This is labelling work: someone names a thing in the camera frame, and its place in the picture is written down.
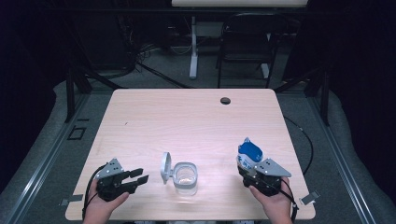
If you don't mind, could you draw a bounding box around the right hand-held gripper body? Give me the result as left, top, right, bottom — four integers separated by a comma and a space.
242, 158, 292, 198

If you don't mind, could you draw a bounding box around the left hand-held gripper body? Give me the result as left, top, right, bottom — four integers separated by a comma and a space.
94, 158, 132, 203

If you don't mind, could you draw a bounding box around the blue and white milk pouch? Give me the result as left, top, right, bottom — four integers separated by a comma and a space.
236, 136, 264, 175

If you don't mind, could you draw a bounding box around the clear jar with white lid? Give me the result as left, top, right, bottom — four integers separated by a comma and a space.
160, 151, 199, 197

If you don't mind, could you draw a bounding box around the person's left hand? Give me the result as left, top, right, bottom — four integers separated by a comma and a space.
83, 186, 130, 224

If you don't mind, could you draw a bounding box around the person's right hand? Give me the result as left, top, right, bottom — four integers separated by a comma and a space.
248, 177, 295, 224

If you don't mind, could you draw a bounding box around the grey tape strip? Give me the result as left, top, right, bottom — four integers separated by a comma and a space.
299, 189, 321, 206
59, 193, 84, 207

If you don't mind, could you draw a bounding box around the white desk leg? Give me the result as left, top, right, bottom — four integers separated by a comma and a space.
261, 31, 271, 79
189, 16, 199, 80

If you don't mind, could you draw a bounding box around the black folding chair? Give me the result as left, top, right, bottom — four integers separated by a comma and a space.
216, 12, 289, 89

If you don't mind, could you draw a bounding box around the left hand-held gripper black cable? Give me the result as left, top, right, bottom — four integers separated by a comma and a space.
81, 164, 107, 220

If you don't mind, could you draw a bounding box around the hand-held gripper black cable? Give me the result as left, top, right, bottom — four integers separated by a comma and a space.
81, 164, 107, 220
279, 178, 300, 222

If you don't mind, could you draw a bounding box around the right hand-held gripper black cable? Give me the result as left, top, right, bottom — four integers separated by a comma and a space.
279, 178, 300, 222

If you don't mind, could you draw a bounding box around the thin black floor cable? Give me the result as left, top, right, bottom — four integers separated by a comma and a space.
283, 115, 315, 175

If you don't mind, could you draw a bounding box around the metal floor rail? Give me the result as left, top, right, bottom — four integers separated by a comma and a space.
307, 96, 378, 224
0, 92, 92, 224

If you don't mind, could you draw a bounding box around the black metal stand frame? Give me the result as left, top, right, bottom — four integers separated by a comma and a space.
274, 65, 331, 127
64, 65, 126, 123

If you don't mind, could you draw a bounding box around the thick black floor cable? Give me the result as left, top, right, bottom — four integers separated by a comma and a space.
135, 61, 191, 90

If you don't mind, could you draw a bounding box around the bundle of background cables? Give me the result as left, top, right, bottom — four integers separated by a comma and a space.
132, 41, 158, 64

